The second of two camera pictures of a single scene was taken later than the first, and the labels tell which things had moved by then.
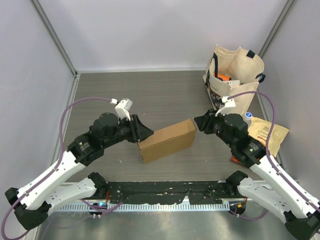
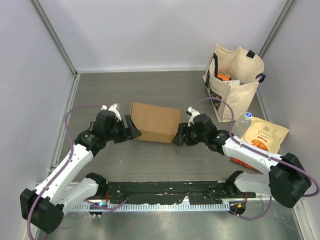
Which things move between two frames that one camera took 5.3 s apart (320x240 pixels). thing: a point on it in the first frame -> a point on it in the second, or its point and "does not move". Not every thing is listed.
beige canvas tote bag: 231,71 does not move
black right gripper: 204,122 -> 179,139
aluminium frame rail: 86,184 does not move
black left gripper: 139,132 does not move
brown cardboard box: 168,141 -> 155,123
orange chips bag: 261,129 does not move
